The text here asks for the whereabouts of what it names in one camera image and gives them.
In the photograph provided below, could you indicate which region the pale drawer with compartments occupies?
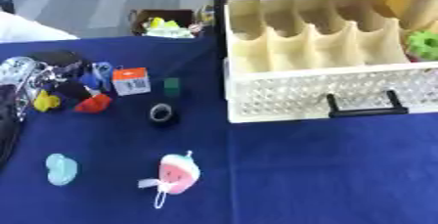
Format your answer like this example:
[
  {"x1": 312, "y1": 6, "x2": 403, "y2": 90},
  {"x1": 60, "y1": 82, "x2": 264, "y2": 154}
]
[{"x1": 222, "y1": 0, "x2": 438, "y2": 125}]

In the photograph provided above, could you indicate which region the green block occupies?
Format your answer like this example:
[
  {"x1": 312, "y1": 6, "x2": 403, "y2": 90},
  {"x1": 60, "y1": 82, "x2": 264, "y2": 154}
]
[{"x1": 162, "y1": 77, "x2": 184, "y2": 99}]

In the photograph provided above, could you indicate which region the black tape roll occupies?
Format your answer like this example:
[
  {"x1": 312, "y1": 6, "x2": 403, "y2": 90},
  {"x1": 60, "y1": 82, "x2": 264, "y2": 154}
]
[{"x1": 147, "y1": 102, "x2": 182, "y2": 127}]

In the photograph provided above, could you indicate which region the pink watermelon soft toy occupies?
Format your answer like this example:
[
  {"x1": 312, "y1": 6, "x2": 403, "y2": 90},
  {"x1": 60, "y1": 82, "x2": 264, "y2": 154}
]
[{"x1": 137, "y1": 150, "x2": 204, "y2": 210}]

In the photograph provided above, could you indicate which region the yellow green toy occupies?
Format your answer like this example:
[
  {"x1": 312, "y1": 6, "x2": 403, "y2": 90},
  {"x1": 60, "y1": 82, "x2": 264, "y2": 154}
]
[{"x1": 144, "y1": 17, "x2": 196, "y2": 38}]

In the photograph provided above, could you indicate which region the orange and white box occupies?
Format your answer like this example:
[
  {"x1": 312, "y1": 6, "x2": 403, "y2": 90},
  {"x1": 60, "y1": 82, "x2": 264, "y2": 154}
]
[{"x1": 109, "y1": 67, "x2": 154, "y2": 97}]

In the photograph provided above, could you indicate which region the brown cardboard box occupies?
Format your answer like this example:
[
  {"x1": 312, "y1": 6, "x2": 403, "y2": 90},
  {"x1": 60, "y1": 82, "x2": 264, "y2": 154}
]
[{"x1": 128, "y1": 8, "x2": 200, "y2": 38}]

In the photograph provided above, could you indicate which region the red orange toy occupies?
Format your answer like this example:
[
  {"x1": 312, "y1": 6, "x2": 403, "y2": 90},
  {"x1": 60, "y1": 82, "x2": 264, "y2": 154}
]
[{"x1": 71, "y1": 93, "x2": 115, "y2": 115}]

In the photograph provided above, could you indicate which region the light blue bean toy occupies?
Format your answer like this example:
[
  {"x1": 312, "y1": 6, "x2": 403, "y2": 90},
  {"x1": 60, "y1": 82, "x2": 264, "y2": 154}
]
[{"x1": 44, "y1": 153, "x2": 79, "y2": 187}]

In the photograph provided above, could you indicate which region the white cloth object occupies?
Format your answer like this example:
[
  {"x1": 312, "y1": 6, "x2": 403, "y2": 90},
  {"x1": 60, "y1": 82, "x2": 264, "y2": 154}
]
[{"x1": 0, "y1": 10, "x2": 81, "y2": 44}]

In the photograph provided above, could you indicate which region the green spiky toy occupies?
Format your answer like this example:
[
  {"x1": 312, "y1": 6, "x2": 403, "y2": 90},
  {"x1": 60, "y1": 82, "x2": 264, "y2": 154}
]
[{"x1": 404, "y1": 29, "x2": 438, "y2": 63}]

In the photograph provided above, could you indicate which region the black drawer handle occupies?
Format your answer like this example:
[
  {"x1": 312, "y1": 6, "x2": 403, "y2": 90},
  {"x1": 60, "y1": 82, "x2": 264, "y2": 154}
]
[{"x1": 325, "y1": 89, "x2": 411, "y2": 119}]

